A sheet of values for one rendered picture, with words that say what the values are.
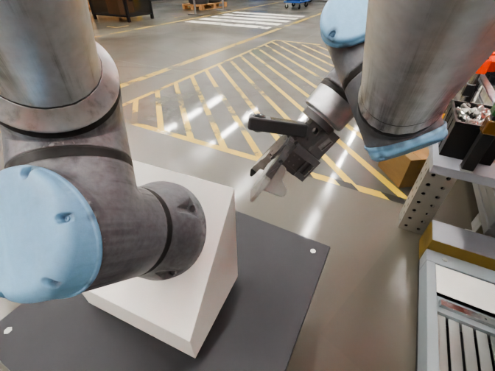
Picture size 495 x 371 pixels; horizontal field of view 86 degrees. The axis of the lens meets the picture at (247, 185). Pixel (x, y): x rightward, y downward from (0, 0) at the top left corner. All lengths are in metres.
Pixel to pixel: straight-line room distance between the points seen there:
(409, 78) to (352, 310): 0.92
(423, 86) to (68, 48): 0.29
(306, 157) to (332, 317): 0.65
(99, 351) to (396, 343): 0.84
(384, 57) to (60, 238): 0.32
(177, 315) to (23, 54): 0.45
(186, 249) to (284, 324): 0.30
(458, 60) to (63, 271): 0.36
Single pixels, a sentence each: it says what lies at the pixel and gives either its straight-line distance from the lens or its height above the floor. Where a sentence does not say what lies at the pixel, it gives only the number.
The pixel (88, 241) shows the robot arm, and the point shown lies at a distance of 0.33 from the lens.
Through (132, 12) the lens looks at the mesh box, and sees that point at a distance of 8.00.
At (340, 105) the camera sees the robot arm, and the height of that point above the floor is 0.72.
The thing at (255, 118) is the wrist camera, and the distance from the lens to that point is 0.51.
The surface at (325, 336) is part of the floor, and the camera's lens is 1.01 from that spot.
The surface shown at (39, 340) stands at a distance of 0.78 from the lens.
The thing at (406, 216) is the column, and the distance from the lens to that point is 1.36.
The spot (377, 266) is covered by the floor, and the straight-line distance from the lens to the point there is 1.21.
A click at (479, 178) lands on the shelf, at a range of 1.03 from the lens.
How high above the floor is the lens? 0.91
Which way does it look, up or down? 39 degrees down
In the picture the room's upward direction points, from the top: straight up
